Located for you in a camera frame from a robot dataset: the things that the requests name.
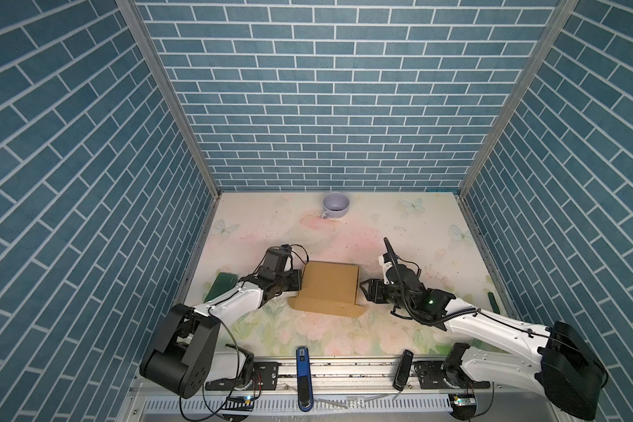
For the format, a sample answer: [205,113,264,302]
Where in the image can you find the green pliers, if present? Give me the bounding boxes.
[487,292,501,315]

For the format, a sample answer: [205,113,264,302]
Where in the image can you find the white slotted cable duct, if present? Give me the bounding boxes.
[142,394,453,418]

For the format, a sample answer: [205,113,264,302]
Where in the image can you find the lavender ceramic cup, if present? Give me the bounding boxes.
[321,192,351,219]

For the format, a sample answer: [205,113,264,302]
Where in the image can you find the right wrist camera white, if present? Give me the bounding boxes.
[379,253,397,284]

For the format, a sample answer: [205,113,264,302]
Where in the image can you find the black handheld device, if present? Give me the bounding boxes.
[392,350,414,391]

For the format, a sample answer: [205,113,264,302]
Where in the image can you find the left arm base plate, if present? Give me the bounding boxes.
[205,360,281,392]

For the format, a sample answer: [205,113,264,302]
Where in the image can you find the aluminium front rail frame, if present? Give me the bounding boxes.
[117,357,571,421]

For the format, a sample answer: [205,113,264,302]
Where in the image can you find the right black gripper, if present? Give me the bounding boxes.
[357,275,414,313]

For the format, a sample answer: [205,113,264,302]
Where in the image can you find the blue black handheld tool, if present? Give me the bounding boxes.
[296,346,314,413]

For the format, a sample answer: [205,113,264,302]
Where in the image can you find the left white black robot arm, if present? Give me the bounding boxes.
[139,244,302,398]

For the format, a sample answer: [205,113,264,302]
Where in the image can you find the green rectangular block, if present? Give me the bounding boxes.
[203,273,239,302]

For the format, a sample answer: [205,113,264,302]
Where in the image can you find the brown cardboard box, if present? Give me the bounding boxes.
[288,261,366,318]

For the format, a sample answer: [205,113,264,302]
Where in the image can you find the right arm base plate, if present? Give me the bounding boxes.
[413,359,491,390]

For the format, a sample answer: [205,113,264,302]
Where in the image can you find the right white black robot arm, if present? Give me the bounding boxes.
[360,261,608,420]

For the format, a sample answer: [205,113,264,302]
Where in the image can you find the right green controller board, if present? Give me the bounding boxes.
[449,394,478,408]

